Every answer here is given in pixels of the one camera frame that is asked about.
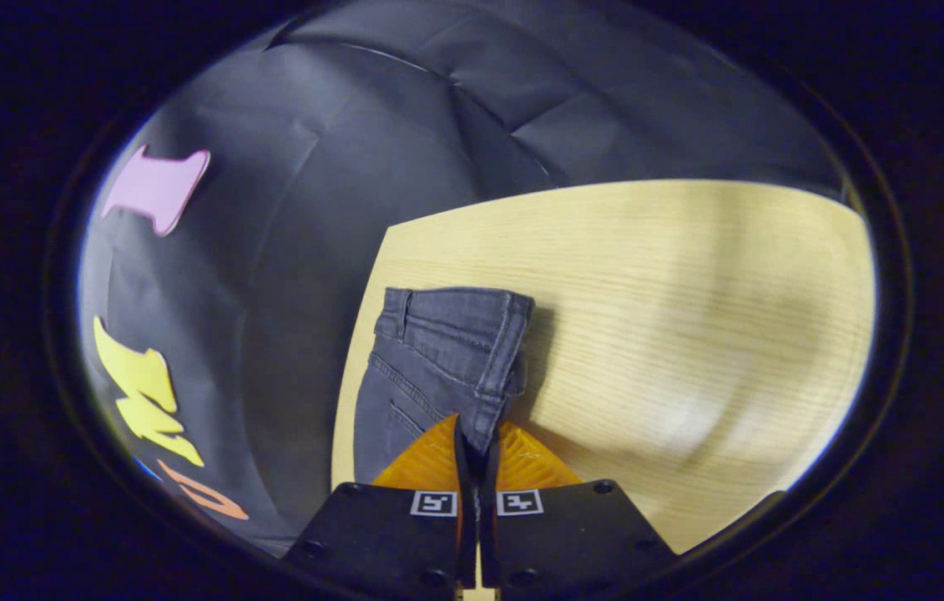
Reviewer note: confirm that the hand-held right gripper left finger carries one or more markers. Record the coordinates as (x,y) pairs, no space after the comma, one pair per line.
(466,501)

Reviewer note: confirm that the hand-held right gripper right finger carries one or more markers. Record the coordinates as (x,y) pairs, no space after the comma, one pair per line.
(487,534)

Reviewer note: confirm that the black jeans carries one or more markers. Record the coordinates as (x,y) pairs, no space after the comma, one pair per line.
(438,359)

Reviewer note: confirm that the black backdrop cloth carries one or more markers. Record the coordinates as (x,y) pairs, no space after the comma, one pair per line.
(313,209)

